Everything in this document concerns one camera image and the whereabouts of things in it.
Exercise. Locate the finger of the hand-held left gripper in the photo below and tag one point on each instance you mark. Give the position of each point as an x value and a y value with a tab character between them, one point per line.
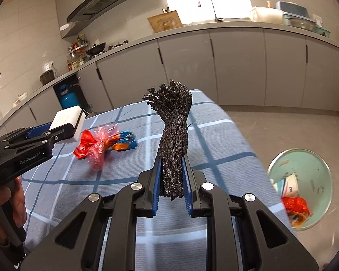
45	137
38	128

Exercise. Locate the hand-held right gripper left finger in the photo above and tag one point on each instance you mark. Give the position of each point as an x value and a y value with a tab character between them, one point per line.
157	183

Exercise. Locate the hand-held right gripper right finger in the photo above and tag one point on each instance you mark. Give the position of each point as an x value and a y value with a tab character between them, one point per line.
188	187

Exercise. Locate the white sponge block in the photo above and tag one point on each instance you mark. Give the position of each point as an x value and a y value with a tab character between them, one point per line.
67	118

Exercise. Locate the black foam net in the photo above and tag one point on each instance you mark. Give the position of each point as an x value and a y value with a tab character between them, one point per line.
172	135

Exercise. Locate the white blue paper cup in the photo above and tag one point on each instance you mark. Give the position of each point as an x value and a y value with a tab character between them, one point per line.
289	186

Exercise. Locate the red plastic bag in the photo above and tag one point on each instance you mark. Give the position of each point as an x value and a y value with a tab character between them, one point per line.
295	204

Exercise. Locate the green trash bin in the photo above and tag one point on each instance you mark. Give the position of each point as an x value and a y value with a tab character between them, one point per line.
313	175

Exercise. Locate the person's left hand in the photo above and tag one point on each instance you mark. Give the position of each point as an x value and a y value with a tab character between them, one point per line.
19	203

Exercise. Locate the blue gas cylinder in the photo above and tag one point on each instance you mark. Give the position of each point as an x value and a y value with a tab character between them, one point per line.
69	97

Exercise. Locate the black cooking pot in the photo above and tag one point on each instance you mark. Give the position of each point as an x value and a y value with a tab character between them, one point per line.
48	78

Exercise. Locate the blue orange snack wrapper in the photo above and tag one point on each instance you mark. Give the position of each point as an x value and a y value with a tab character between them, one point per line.
124	142

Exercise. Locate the red clear plastic wrapper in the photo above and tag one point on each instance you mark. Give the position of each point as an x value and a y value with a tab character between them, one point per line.
99	146

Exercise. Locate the blue plaid tablecloth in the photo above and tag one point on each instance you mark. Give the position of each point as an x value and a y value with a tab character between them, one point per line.
214	135

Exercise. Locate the metal spice rack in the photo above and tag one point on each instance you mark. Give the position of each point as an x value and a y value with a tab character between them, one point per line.
77	53

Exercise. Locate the black wok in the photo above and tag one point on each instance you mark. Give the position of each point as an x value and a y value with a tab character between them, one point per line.
95	49

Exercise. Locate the black gas stove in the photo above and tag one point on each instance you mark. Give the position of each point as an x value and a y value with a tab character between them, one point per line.
117	45

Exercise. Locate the grey kitchen counter cabinets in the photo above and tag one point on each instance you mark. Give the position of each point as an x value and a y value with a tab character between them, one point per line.
237	67

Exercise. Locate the range hood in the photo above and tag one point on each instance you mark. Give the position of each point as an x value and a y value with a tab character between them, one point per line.
99	2

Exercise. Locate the wooden cutting board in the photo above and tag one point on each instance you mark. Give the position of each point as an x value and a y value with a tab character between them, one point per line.
165	21

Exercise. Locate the metal gooseneck faucet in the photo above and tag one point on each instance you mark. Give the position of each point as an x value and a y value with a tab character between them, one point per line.
213	5

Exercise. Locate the white plastic container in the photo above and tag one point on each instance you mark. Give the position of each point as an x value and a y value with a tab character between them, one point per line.
267	15

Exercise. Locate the metal bowl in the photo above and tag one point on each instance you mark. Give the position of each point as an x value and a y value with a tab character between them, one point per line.
303	24

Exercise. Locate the blue dish rack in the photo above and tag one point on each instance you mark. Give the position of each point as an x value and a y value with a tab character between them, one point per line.
293	8

